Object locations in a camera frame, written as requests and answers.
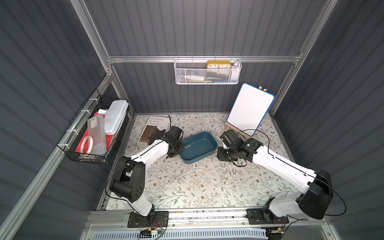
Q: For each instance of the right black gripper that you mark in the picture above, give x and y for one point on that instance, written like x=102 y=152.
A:
x=227 y=140

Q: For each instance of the translucent plastic container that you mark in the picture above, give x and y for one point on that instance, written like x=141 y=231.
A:
x=96 y=129

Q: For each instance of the white wire wall basket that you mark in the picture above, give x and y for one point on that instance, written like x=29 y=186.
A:
x=194 y=72

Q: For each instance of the white plastic case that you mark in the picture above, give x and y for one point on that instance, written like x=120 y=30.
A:
x=115 y=115

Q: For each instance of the blue framed whiteboard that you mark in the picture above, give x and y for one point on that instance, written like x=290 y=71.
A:
x=250 y=109

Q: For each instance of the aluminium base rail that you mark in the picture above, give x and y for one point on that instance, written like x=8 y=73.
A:
x=206 y=224

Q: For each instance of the yellow digital clock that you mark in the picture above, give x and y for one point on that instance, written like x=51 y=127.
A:
x=219 y=64

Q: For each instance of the interior design trends book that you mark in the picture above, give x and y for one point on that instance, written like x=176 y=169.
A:
x=155 y=128

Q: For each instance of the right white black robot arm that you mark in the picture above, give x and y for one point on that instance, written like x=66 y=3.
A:
x=314 y=189

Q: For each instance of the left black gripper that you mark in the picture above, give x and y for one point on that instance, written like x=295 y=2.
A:
x=162 y=133

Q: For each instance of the white tape roll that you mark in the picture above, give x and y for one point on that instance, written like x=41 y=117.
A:
x=86 y=145

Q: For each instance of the black wire side basket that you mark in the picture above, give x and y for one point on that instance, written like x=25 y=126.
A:
x=68 y=146

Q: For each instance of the teal plastic storage tray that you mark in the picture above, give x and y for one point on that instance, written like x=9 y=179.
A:
x=198 y=147

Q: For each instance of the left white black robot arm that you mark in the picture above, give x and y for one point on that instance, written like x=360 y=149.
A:
x=128 y=181

